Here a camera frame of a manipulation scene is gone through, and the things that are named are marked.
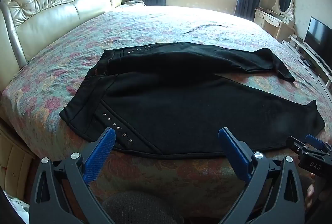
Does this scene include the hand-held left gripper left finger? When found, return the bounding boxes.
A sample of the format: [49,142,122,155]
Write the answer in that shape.
[29,127,116,224]

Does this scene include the cream dressing table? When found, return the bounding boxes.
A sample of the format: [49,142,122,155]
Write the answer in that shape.
[254,7,296,43]

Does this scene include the bed with floral bedspread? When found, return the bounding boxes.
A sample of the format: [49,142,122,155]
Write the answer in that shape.
[0,5,332,205]

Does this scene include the black flat television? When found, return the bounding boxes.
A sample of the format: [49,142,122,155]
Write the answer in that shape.
[303,16,332,74]

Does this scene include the person's right hand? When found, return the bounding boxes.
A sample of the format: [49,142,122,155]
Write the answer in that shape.
[305,173,321,211]

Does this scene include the cream bedside cabinet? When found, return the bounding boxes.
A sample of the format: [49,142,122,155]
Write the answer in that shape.
[0,123,36,189]

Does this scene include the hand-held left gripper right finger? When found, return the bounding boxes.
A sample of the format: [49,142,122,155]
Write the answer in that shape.
[218,127,305,224]

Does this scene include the cream tufted leather headboard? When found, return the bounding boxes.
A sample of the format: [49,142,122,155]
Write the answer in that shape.
[0,0,123,91]

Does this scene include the black studded pants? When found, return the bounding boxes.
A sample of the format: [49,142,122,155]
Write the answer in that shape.
[60,42,326,160]

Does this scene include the person's grey trouser leg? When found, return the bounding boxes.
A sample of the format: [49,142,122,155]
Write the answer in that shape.
[102,191,183,224]

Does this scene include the white oval vanity mirror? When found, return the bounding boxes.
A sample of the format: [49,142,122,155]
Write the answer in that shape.
[272,0,296,22]

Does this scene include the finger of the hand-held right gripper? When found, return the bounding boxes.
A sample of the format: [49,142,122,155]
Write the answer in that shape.
[305,134,332,152]
[286,136,312,159]

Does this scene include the white television stand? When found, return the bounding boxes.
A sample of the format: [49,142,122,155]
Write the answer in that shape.
[282,34,332,96]

